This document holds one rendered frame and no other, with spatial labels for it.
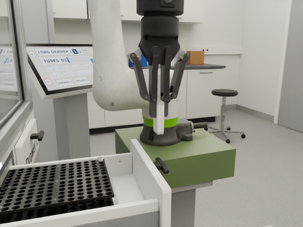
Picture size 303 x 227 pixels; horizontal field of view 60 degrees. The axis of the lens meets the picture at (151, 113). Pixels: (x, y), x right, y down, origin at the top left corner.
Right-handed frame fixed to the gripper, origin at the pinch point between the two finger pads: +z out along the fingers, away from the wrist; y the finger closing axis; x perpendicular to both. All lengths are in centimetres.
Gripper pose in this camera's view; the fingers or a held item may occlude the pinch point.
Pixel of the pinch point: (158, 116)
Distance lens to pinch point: 56.1
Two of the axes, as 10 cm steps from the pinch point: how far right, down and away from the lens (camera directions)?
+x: -2.8, -2.2, 9.3
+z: -0.1, 9.7, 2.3
